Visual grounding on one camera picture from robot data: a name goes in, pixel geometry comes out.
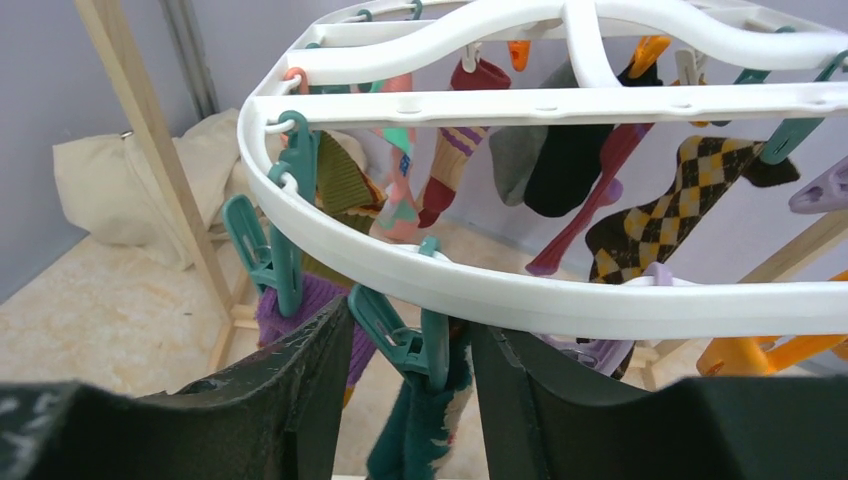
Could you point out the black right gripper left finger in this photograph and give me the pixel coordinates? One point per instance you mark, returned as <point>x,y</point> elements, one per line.
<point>273,415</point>

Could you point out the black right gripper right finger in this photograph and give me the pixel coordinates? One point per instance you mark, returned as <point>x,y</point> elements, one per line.
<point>545,416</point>

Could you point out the purple orange sock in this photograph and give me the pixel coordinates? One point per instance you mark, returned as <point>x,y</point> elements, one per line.
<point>318,292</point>

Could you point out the dark teal sock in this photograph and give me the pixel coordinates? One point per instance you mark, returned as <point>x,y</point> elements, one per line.
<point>417,438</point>

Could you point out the white oval clip hanger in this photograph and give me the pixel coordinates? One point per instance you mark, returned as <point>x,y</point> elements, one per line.
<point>337,50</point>

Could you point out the orange clothes clip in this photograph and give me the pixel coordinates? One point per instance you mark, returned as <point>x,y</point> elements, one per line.
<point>762,356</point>

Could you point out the lilac clothes clip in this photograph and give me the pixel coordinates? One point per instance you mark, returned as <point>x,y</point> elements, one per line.
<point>608,357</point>

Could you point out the thin brown argyle sock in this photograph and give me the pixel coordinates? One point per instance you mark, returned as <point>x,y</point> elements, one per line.
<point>625,243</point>

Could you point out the olive green orange sock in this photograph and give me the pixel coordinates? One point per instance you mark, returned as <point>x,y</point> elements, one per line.
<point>344,191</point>

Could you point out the teal side clothes clip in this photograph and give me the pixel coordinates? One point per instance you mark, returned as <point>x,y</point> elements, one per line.
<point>271,260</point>

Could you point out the beige crumpled cloth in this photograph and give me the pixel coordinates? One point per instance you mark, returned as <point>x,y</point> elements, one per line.
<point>107,187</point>

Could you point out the maroon purple sock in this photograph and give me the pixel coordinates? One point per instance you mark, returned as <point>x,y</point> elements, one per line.
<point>607,190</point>

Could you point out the black sock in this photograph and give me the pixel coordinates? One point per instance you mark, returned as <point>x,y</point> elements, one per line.
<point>566,169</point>

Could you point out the striped beige maroon sock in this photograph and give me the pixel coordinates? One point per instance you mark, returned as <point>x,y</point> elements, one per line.
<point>456,145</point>

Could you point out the grey sock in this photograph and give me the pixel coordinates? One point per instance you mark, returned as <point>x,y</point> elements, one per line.
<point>514,152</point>

